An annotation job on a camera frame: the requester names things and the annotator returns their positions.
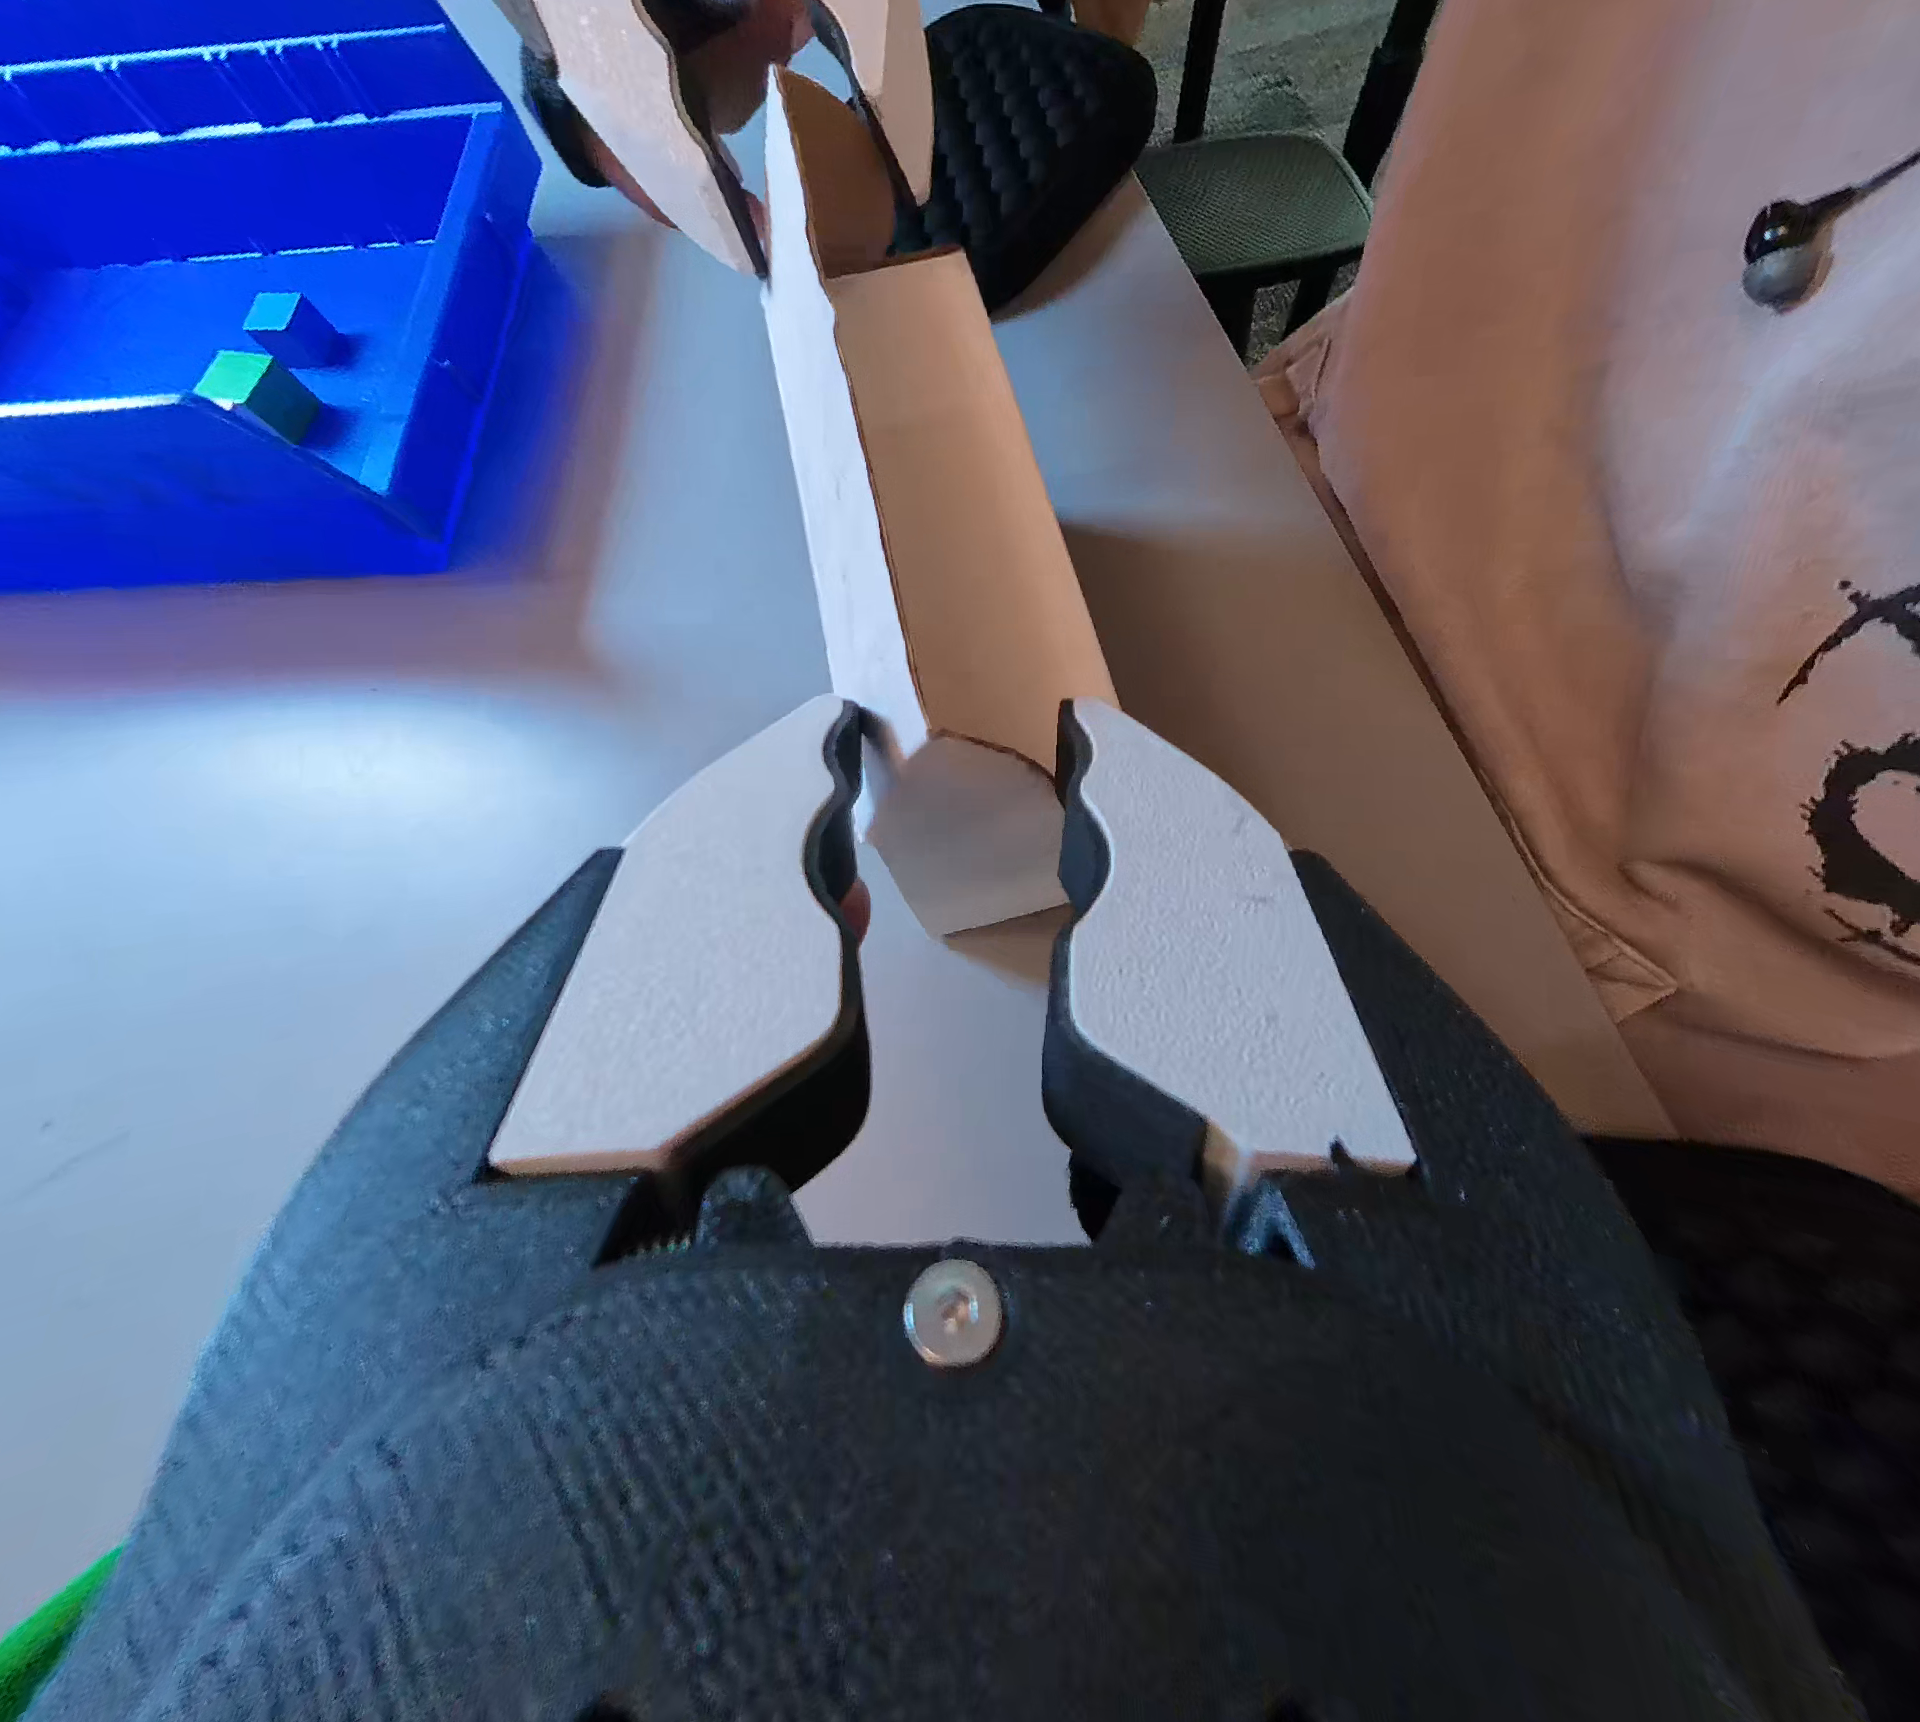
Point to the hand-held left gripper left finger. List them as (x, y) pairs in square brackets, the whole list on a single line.
[(691, 972)]

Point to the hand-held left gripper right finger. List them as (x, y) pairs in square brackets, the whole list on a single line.
[(1214, 986)]

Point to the blue cube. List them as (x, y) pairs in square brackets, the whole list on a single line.
[(293, 327)]

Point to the blue plastic divider bin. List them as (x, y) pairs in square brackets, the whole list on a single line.
[(150, 176)]

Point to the white cardboard box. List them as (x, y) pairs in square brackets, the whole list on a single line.
[(960, 523)]

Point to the green cube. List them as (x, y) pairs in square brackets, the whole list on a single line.
[(248, 391)]

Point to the person's left hand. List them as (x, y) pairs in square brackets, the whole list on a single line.
[(856, 904)]

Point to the dark grey chair seat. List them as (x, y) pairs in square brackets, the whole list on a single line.
[(1253, 201)]

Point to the green plastic bin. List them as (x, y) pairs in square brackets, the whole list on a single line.
[(38, 1640)]

